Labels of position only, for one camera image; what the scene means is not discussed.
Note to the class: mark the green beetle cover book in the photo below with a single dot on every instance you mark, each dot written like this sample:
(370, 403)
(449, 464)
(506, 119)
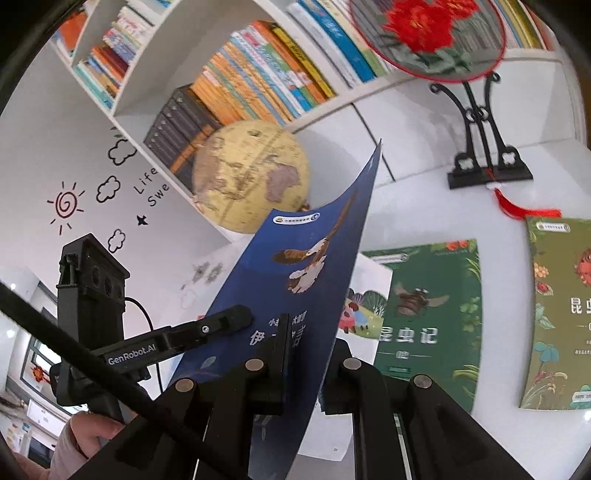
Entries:
(438, 323)

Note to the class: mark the red tassel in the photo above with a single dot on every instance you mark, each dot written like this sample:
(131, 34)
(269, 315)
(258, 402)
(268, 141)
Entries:
(508, 207)

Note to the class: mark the black fan stand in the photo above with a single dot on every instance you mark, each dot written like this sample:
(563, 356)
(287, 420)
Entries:
(508, 177)

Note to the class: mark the person's left hand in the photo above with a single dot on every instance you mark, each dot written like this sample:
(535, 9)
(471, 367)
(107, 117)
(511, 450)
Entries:
(92, 431)

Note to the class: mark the row of mixed colourful books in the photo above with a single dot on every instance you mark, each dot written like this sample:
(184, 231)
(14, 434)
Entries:
(115, 60)

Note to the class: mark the row of white blue books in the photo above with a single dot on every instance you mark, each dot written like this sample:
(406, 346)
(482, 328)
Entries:
(332, 41)

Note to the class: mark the row of dark brown books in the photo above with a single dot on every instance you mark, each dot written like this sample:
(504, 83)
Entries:
(175, 134)

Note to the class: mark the olive butterfly cover book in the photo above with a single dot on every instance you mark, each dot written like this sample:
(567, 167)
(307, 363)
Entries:
(558, 323)

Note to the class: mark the row of orange yellow books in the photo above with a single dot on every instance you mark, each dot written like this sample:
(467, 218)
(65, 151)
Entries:
(258, 74)

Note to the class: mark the red window decoration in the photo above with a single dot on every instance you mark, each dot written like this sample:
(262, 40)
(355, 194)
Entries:
(40, 374)

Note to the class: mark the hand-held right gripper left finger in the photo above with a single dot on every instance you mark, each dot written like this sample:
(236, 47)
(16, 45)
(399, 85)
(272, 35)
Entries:
(279, 369)

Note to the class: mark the white flower cover book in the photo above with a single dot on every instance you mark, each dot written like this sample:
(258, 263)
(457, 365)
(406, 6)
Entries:
(369, 281)

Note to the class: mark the group of wall stickers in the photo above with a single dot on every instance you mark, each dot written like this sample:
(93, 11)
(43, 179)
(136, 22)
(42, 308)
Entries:
(141, 220)

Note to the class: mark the yellow globe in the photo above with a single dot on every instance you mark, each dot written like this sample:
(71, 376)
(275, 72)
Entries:
(240, 175)

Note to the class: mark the white bookshelf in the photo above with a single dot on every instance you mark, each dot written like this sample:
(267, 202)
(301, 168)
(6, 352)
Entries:
(415, 115)

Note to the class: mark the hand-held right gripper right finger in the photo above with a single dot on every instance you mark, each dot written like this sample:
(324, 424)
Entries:
(337, 383)

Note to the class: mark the blue eagle cover book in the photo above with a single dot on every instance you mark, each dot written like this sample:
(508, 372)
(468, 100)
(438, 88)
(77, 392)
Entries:
(300, 258)

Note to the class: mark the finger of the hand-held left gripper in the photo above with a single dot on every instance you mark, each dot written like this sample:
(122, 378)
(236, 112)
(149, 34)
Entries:
(217, 325)

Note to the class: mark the round embroidered flower fan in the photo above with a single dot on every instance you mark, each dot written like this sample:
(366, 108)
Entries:
(425, 27)

